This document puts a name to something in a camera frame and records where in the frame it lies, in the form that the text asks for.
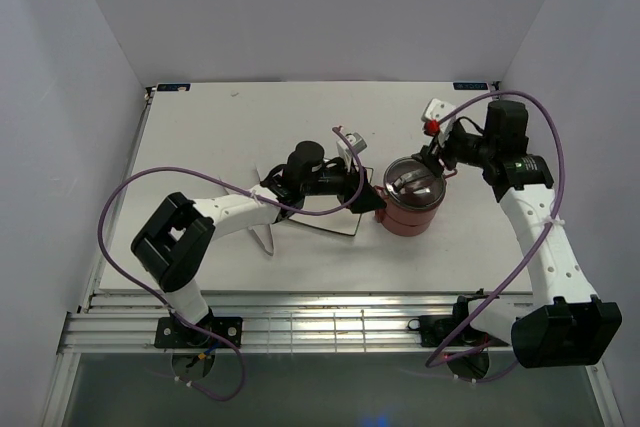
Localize metal tongs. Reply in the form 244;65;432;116
216;167;279;257

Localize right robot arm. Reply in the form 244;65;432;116
414;92;622;368

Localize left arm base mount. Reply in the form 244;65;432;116
153;315;243;350

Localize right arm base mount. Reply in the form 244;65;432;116
407;295;506;347

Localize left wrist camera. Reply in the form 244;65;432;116
336;126;367;170

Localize aluminium frame rail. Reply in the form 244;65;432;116
58;292;457;355

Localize white square plate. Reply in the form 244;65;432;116
272;166;364;237

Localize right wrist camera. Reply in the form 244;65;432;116
421;98;455;146

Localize grey lunch box lid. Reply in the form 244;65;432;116
382;157;447;211

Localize pink bowl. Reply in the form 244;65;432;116
375;210;436;237
374;186;444;227

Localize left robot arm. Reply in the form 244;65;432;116
131;141;386;347

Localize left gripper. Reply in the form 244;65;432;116
302;152;387;215

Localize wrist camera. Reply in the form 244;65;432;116
421;98;455;146
336;126;367;170

